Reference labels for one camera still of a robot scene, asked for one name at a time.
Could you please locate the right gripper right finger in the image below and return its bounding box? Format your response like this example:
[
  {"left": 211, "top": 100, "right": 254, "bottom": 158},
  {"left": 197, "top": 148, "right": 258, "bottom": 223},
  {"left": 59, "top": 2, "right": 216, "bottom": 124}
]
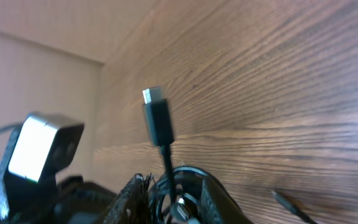
[{"left": 200, "top": 179, "right": 253, "bottom": 224}]

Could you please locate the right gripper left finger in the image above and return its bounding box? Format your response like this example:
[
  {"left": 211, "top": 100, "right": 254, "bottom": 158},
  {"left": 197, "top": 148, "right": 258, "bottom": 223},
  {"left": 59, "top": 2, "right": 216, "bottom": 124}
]
[{"left": 101, "top": 174, "right": 154, "bottom": 224}]

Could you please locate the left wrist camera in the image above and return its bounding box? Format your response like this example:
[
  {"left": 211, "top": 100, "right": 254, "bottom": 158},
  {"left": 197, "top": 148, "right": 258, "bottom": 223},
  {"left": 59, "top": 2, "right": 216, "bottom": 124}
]
[{"left": 0, "top": 113, "right": 85, "bottom": 220}]

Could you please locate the black USB cable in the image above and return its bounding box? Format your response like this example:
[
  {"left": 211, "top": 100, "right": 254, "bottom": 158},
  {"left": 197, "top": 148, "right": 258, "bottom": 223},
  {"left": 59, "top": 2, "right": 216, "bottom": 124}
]
[
  {"left": 142, "top": 86, "right": 180, "bottom": 206},
  {"left": 147, "top": 165, "right": 217, "bottom": 224}
]

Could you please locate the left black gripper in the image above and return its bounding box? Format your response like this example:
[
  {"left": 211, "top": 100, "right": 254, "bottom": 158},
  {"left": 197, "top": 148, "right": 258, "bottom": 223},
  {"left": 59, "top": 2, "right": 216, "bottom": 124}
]
[{"left": 0, "top": 176, "right": 117, "bottom": 224}]

